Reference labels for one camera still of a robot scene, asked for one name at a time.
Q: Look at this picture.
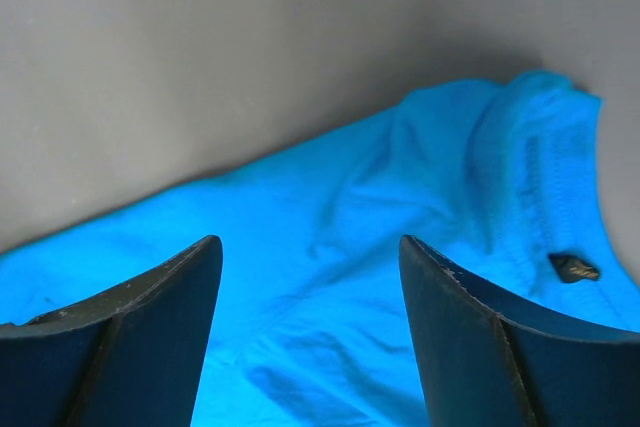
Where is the blue t-shirt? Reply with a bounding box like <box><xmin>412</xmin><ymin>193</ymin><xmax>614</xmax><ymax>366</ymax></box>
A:
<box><xmin>1</xmin><ymin>72</ymin><xmax>639</xmax><ymax>426</ymax></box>

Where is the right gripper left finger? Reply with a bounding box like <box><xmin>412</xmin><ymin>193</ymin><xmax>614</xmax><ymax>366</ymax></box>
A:
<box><xmin>1</xmin><ymin>236</ymin><xmax>223</xmax><ymax>426</ymax></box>

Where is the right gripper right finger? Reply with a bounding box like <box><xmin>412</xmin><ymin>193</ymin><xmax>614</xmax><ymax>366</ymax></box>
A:
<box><xmin>399</xmin><ymin>236</ymin><xmax>639</xmax><ymax>426</ymax></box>

